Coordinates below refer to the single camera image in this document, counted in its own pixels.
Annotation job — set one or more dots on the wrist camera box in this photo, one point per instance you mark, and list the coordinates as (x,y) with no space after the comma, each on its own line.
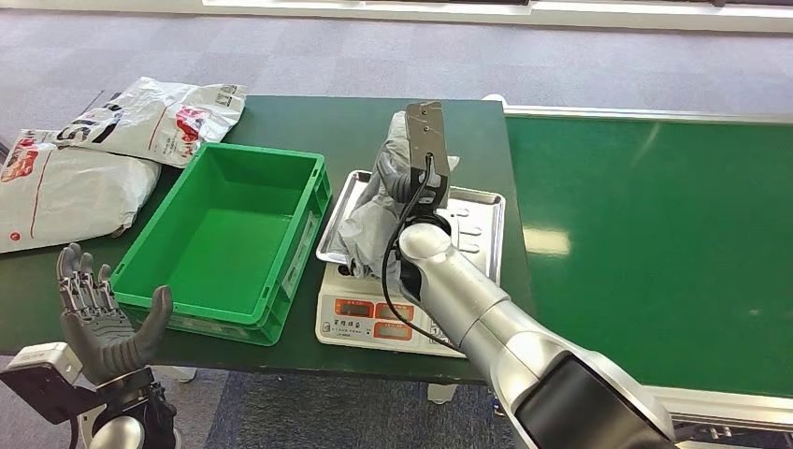
(40,378)
(427,142)

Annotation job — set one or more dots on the green plastic crate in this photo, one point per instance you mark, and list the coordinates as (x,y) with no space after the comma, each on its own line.
(217,248)

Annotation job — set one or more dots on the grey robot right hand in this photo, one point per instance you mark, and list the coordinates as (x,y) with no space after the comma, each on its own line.
(396,183)

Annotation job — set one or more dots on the white electronic scale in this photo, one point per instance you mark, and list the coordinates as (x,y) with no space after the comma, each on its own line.
(353,310)

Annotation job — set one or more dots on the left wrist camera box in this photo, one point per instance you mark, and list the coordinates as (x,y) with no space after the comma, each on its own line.
(40,378)

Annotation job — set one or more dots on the steel scale pan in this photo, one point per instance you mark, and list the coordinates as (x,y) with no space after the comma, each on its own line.
(477,223)

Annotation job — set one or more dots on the white courier bag black print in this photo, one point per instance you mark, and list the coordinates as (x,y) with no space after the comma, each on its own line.
(148,121)

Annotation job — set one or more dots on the white window sill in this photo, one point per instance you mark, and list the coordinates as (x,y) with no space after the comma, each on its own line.
(557,12)

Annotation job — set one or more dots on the grey plastic mailer package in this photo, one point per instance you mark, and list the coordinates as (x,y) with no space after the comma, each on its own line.
(371,223)

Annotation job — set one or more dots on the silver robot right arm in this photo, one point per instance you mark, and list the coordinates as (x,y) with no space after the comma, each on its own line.
(495,322)

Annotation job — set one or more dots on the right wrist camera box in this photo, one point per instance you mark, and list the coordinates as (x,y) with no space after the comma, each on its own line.
(427,142)

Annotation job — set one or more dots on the white table foot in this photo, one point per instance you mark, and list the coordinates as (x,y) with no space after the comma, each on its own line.
(441,393)
(176,373)

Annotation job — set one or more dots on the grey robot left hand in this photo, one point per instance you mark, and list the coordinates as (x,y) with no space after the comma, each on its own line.
(99,341)

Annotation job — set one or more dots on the large white courier bag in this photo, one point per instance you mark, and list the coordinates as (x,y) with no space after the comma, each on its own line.
(68,192)

